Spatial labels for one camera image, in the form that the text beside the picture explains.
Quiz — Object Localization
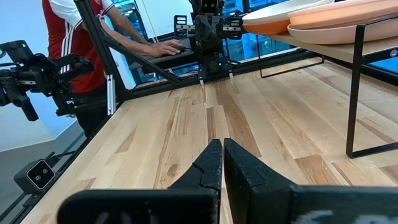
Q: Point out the pink plate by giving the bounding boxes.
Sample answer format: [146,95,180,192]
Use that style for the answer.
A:
[287,18,398,45]

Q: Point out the person's hand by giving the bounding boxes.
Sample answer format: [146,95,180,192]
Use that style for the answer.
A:
[148,38,184,58]

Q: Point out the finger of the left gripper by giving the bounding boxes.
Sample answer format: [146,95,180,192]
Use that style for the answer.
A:
[195,14,212,44]
[210,14,225,44]

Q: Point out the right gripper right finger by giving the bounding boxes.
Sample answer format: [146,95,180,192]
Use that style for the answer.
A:
[223,138,398,224]

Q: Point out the grey desk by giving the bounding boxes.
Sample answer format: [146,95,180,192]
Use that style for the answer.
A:
[128,39,201,72]

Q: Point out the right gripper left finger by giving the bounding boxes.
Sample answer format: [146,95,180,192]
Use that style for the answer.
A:
[57,138,223,224]

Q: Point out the silver metal bracket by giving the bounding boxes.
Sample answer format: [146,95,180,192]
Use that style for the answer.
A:
[106,73,117,116]

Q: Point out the wooden shelf black metal legs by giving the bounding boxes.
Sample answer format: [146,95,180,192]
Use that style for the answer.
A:
[255,14,398,159]

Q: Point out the black camera cable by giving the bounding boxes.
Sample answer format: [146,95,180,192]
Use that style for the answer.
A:
[44,150,78,163]

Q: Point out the cream white plate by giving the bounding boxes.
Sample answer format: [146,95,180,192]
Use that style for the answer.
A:
[241,0,335,26]

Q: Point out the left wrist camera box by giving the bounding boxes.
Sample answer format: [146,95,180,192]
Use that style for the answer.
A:
[198,0,220,15]

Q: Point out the person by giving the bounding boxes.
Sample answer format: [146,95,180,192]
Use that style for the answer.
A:
[41,0,185,138]

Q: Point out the person's forearm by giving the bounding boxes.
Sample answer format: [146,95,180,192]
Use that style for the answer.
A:
[101,5,156,57]

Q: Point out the peach plate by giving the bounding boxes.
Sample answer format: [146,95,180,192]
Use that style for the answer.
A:
[287,0,398,30]

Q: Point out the black table-level camera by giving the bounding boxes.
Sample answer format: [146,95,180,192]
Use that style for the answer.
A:
[13,158,57,195]

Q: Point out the terracotta brown plate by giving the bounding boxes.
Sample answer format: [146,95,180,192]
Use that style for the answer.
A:
[243,18,292,36]

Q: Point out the yellow cable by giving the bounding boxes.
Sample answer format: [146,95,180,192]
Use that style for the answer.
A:
[134,0,160,43]

